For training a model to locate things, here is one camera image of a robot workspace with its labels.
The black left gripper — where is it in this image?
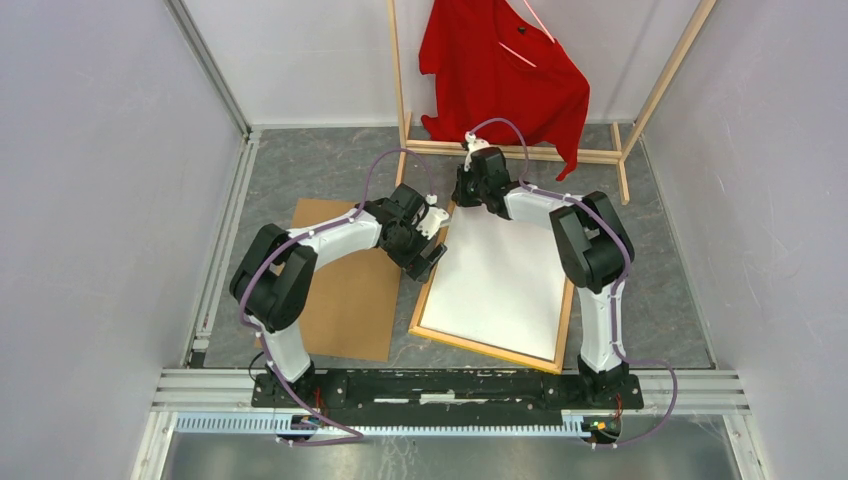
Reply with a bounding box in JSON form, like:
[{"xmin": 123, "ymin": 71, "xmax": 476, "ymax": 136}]
[{"xmin": 382, "ymin": 222, "xmax": 447, "ymax": 285}]

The brown cardboard backing board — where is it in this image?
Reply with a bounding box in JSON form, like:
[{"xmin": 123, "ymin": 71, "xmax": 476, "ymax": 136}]
[{"xmin": 293, "ymin": 200, "xmax": 400, "ymax": 361}]

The building and sky photo print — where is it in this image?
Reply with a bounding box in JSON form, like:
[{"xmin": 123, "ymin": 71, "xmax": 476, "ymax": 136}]
[{"xmin": 419, "ymin": 206, "xmax": 571, "ymax": 363}]

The yellow wooden picture frame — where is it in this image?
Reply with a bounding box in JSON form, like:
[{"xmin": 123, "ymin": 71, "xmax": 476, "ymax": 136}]
[{"xmin": 407, "ymin": 201, "xmax": 576, "ymax": 376}]

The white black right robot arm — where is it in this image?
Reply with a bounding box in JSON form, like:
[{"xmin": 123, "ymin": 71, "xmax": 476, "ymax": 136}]
[{"xmin": 452, "ymin": 146, "xmax": 634, "ymax": 408}]

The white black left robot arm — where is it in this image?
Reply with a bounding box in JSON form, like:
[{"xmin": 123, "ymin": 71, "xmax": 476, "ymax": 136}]
[{"xmin": 229, "ymin": 184, "xmax": 450, "ymax": 408}]

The red t-shirt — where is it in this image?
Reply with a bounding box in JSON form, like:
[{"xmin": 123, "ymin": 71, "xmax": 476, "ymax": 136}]
[{"xmin": 418, "ymin": 1, "xmax": 590, "ymax": 180}]

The pink clothes hanger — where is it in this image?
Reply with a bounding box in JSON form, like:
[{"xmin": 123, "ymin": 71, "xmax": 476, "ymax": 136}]
[{"xmin": 494, "ymin": 1, "xmax": 557, "ymax": 67}]

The wooden clothes rack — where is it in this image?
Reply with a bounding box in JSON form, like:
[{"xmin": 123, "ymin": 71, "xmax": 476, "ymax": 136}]
[{"xmin": 386, "ymin": 0, "xmax": 718, "ymax": 205}]

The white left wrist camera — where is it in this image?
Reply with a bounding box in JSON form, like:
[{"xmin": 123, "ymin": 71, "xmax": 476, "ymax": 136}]
[{"xmin": 415, "ymin": 194, "xmax": 450, "ymax": 240}]

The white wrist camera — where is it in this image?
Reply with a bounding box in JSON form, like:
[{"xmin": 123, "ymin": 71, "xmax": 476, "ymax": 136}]
[
  {"xmin": 462, "ymin": 131, "xmax": 490, "ymax": 172},
  {"xmin": 415, "ymin": 194, "xmax": 450, "ymax": 240}
]

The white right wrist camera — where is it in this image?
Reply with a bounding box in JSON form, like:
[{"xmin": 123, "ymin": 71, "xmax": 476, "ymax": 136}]
[{"xmin": 462, "ymin": 131, "xmax": 490, "ymax": 172}]

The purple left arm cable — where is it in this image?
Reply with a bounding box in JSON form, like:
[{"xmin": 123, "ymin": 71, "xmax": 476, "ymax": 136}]
[{"xmin": 238, "ymin": 148, "xmax": 439, "ymax": 446}]

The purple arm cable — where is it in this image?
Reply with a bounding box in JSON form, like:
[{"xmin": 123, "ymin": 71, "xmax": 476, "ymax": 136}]
[
  {"xmin": 238, "ymin": 148, "xmax": 439, "ymax": 446},
  {"xmin": 466, "ymin": 117, "xmax": 680, "ymax": 449}
]

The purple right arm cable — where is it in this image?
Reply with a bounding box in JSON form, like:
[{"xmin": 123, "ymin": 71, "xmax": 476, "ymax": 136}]
[{"xmin": 466, "ymin": 117, "xmax": 680, "ymax": 449}]

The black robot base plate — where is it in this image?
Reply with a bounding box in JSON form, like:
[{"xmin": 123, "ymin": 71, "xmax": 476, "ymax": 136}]
[{"xmin": 293, "ymin": 368, "xmax": 645, "ymax": 427}]

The grey slotted cable duct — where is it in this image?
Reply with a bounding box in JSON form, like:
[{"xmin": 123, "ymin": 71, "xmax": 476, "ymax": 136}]
[{"xmin": 175, "ymin": 412, "xmax": 590, "ymax": 439}]

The aluminium rail frame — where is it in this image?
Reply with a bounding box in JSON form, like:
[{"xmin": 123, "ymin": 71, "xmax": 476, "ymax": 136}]
[{"xmin": 124, "ymin": 1, "xmax": 769, "ymax": 479}]

